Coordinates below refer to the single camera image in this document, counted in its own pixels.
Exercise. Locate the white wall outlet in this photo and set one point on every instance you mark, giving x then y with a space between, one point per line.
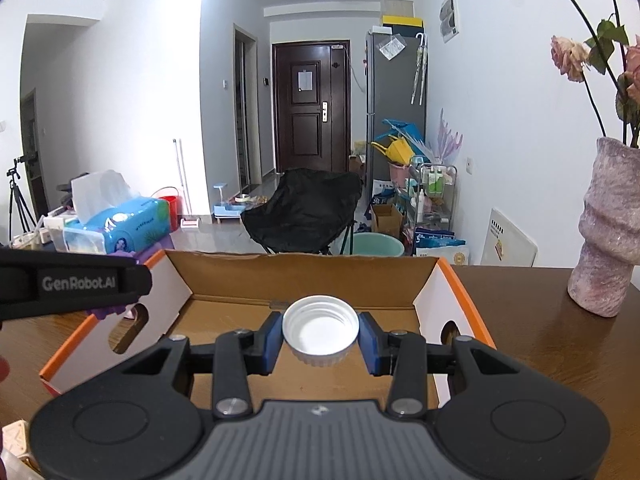
469 165

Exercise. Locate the yellow watering can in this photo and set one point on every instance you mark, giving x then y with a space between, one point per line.
397 150

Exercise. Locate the black folding chair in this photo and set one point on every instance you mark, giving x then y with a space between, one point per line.
300 210

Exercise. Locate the metal trolley rack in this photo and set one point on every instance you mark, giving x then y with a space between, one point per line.
432 200

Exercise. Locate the white paper notice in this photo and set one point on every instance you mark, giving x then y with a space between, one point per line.
305 81

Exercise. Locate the white flat mop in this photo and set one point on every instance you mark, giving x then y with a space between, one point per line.
181 180

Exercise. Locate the black camera tripod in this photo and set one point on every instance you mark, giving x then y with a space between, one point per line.
15 195

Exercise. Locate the clear plastic bag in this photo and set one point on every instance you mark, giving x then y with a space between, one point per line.
391 47

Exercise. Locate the white folded umbrella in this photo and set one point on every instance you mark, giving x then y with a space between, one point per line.
419 70

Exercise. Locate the small brown cardboard box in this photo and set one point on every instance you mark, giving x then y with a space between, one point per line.
387 222

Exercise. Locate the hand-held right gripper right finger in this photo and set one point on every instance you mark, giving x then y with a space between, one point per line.
370 346

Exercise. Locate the white plastic jar lid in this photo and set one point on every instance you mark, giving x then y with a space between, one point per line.
320 332

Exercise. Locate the pink plastic bucket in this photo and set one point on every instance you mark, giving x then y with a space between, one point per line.
399 175

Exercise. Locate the blue tissue pack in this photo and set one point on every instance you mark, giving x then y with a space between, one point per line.
130 225

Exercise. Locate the pink textured vase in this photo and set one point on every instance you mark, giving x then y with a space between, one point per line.
607 230

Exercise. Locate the red plastic bucket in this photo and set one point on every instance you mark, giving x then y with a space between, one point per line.
167 205

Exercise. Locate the white bag with gold seal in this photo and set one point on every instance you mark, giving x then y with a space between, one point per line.
445 256

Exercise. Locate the green plastic basin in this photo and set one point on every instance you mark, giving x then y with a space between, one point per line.
377 245

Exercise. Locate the purple foam block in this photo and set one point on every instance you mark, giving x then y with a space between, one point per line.
162 247

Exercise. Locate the dark brown entrance door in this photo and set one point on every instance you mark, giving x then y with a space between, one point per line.
305 135

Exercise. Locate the white leaning board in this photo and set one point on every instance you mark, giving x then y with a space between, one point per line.
510 240

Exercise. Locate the orange-edged cardboard box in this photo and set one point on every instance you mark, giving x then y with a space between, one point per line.
310 280

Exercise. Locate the blue pet feeder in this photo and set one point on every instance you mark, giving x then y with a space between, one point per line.
225 208

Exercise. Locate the purple feather decoration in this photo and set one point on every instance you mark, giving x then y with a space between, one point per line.
447 140

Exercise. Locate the grey refrigerator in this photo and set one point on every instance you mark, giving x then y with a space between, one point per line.
395 95

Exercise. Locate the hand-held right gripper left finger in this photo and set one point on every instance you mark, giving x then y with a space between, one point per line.
272 341

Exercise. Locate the blue printed box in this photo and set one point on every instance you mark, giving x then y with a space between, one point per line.
434 237

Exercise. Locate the blue and white bag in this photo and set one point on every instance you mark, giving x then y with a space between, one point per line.
385 192

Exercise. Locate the yellow and black box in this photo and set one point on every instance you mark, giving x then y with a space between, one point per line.
402 21

